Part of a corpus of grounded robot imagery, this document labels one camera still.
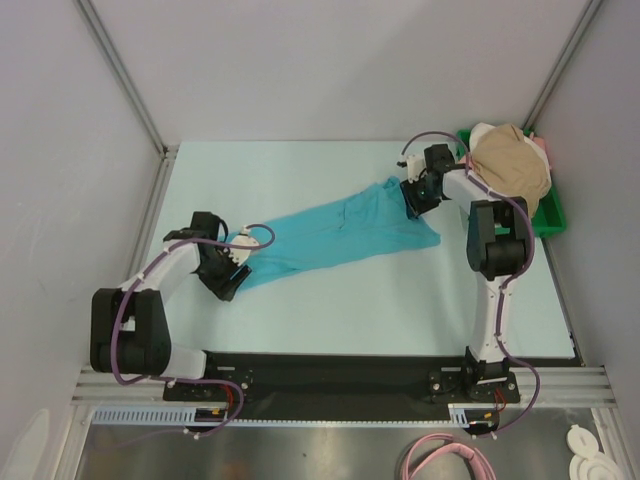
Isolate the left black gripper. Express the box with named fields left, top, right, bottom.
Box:
left=196, top=243, right=251, bottom=301

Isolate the teal polo shirt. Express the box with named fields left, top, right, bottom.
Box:
left=239, top=176, right=440, bottom=292

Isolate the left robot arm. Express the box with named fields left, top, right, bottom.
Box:
left=90, top=212, right=259, bottom=400

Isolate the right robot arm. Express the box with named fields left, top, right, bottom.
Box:
left=398, top=144, right=535, bottom=401

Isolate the pink shirt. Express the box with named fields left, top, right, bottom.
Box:
left=469, top=131, right=552, bottom=170

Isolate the white shirt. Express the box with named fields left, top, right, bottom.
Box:
left=469, top=122, right=551, bottom=170

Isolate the beige shirt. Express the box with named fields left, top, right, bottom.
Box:
left=471, top=123, right=552, bottom=218

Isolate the green plastic bin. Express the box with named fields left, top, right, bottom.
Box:
left=455, top=129, right=567, bottom=238

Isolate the white round plastic part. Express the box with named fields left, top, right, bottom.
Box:
left=566, top=424, right=624, bottom=480

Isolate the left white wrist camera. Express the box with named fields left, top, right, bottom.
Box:
left=228, top=224, right=262, bottom=266

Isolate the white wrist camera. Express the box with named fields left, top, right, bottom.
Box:
left=228, top=224, right=262, bottom=266
left=396, top=154, right=426, bottom=183

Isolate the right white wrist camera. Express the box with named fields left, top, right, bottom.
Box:
left=396, top=154, right=426, bottom=183

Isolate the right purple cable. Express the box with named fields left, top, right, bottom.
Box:
left=399, top=130, right=543, bottom=439

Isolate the purple cable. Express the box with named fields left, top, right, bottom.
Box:
left=111, top=223, right=276, bottom=443
left=399, top=130, right=543, bottom=439

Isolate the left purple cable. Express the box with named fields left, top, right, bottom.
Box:
left=111, top=223, right=276, bottom=443

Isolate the left aluminium frame post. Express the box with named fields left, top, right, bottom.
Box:
left=72, top=0, right=169, bottom=157

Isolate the aluminium frame post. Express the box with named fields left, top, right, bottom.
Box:
left=72, top=0, right=169, bottom=157
left=522, top=0, right=608, bottom=130

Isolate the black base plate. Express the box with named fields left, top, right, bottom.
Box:
left=163, top=353, right=520, bottom=422

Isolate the right aluminium frame post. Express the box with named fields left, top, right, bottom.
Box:
left=522, top=0, right=608, bottom=130

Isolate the aluminium front rail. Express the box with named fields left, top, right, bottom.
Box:
left=71, top=367, right=616, bottom=408

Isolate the white slotted cable duct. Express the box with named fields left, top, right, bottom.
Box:
left=92, top=404, right=493, bottom=428

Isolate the pink coiled cable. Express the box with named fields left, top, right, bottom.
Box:
left=396, top=433, right=498, bottom=480

